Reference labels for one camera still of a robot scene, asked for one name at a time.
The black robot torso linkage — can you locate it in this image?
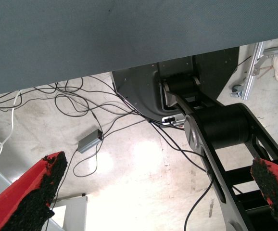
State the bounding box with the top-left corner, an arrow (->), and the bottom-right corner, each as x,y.
162,74 -> 278,231

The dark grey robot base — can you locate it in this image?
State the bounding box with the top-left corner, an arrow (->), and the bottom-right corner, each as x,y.
112,47 -> 240,122

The dark grey table cloth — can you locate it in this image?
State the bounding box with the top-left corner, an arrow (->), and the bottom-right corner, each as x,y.
0,0 -> 278,97

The silver port hub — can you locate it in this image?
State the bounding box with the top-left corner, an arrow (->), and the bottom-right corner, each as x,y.
162,115 -> 186,128

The white floor cable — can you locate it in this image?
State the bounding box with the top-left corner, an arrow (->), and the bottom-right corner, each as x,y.
0,90 -> 22,200

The aluminium profile frame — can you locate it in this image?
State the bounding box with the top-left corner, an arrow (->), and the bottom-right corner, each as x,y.
231,40 -> 278,101

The white box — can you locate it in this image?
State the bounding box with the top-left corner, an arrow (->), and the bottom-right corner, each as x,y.
55,193 -> 88,231

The grey caster wheel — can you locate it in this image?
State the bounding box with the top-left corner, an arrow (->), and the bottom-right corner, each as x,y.
230,84 -> 244,98

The thin black floor cable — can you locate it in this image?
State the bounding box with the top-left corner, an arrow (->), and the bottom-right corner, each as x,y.
150,120 -> 214,231
73,138 -> 104,178
0,76 -> 152,124

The grey power adapter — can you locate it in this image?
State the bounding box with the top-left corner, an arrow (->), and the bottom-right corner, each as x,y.
78,129 -> 103,154

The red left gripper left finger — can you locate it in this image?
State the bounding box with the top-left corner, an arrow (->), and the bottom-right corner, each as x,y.
0,151 -> 68,231

